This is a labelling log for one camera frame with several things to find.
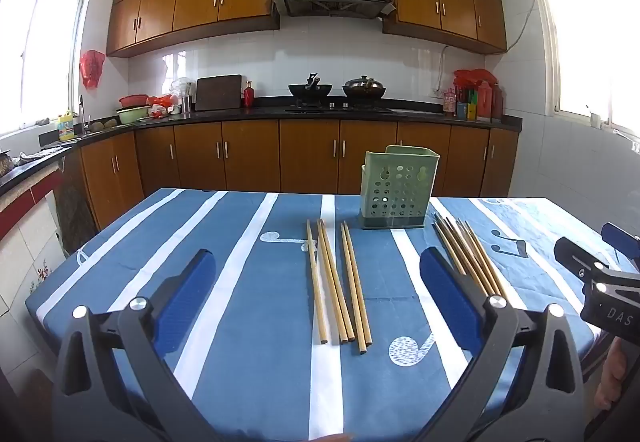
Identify red plastic bag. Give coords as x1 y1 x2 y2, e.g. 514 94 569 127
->
80 50 107 90

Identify light wooden chopstick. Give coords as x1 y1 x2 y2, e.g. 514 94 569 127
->
316 219 349 343
341 223 365 355
320 219 355 342
345 221 373 352
306 219 328 346

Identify red and white bag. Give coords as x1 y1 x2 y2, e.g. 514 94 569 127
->
147 95 174 118

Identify person's right hand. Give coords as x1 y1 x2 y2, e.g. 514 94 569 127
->
596 347 628 418

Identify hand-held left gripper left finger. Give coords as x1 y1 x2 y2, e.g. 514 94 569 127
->
52 249 221 442

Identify blue white striped tablecloth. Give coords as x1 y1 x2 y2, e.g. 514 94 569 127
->
25 187 617 442

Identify green plastic basin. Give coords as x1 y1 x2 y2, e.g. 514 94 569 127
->
116 106 151 124

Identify dark cutting board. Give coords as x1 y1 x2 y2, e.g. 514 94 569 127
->
195 74 243 111

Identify green perforated chopstick holder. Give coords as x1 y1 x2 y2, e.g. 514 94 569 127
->
359 145 441 229

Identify wok with metal lid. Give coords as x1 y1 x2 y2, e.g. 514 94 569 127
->
342 76 387 100

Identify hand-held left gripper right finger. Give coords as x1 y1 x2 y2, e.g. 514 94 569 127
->
420 247 586 442

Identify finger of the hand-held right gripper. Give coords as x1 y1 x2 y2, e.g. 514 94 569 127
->
601 222 640 268
554 237 621 293

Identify wooden base cabinets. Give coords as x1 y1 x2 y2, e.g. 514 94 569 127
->
80 118 521 230

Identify black kitchen countertop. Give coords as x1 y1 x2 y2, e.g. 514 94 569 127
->
0 97 523 195

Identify red packages on counter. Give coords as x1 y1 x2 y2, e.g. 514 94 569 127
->
442 69 504 122

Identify black wok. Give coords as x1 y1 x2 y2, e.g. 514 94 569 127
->
288 72 333 98

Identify bundle of brown chopsticks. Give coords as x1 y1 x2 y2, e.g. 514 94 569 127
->
432 212 506 299

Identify wall cable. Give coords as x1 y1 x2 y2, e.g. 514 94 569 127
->
431 44 452 99

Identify black gas stove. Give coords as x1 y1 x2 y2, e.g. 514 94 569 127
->
285 102 396 114

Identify window with white frame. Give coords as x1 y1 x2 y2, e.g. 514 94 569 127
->
0 0 94 139
531 0 640 129

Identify grey cloth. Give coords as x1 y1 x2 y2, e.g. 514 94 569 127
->
19 146 72 164

